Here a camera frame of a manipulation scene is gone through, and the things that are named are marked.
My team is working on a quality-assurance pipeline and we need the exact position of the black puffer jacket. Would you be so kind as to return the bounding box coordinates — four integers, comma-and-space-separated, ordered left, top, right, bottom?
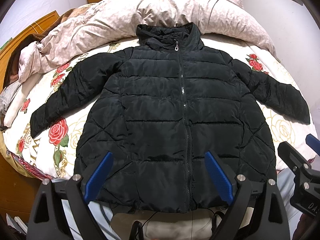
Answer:
30, 23, 310, 213

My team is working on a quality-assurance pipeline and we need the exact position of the plaid red mattress cover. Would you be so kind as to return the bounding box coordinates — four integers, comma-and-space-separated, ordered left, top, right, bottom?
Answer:
4, 150, 54, 180

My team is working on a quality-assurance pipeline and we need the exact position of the wooden headboard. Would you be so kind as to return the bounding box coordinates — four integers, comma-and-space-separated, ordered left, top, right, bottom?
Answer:
1, 10, 59, 90

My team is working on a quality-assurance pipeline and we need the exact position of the beige crumpled duvet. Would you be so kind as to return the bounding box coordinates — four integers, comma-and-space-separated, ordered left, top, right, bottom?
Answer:
18, 0, 276, 82

